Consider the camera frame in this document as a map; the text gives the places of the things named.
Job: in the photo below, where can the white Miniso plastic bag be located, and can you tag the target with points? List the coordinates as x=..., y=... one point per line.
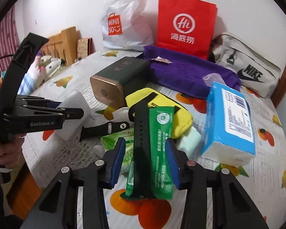
x=124, y=27

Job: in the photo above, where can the patterned picture frame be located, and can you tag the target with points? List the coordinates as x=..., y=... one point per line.
x=84, y=48

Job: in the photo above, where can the gold green tin box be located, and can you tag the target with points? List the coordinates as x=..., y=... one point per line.
x=112, y=84

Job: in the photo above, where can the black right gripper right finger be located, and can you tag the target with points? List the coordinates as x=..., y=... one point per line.
x=189, y=176

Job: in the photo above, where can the grey Nike waist bag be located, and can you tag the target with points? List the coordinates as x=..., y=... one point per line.
x=255, y=71

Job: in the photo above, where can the wooden chair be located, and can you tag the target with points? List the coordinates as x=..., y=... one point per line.
x=63, y=45

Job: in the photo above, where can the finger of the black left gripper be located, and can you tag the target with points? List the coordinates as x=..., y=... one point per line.
x=42, y=114
x=38, y=101

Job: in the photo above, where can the purple towel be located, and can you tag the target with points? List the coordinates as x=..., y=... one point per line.
x=185, y=72

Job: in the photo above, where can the clear plastic wrapper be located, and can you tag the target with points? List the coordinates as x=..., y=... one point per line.
x=213, y=77

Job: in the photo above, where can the left hand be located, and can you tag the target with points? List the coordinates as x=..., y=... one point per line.
x=10, y=152

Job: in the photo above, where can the white foam block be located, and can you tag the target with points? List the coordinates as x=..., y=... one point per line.
x=75, y=100

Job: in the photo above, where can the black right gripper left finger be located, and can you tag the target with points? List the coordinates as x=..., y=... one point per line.
x=101, y=174

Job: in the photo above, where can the blue tissue pack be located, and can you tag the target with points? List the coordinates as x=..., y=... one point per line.
x=228, y=136

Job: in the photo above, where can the red paper Haidilao bag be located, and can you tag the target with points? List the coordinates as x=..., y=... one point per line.
x=186, y=26

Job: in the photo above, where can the spotted white plush toy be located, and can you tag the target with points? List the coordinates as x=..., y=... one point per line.
x=49, y=66

